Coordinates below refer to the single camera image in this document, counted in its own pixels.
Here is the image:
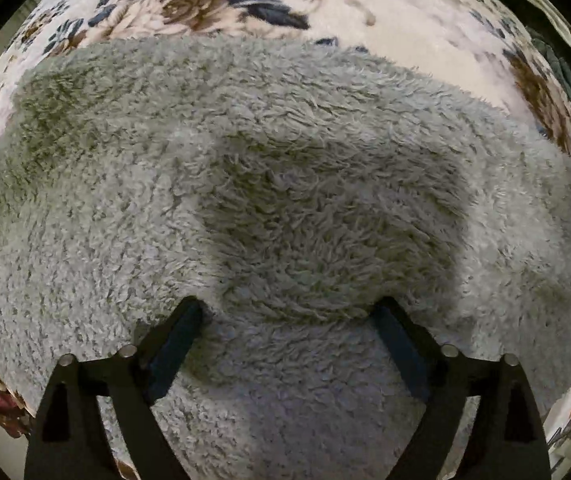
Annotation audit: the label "grey fluffy fleece pants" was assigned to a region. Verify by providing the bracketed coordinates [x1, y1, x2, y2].
[0, 36, 571, 479]

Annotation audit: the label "floral and checkered bed blanket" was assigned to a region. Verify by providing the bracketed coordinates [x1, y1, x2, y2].
[0, 0, 571, 480]

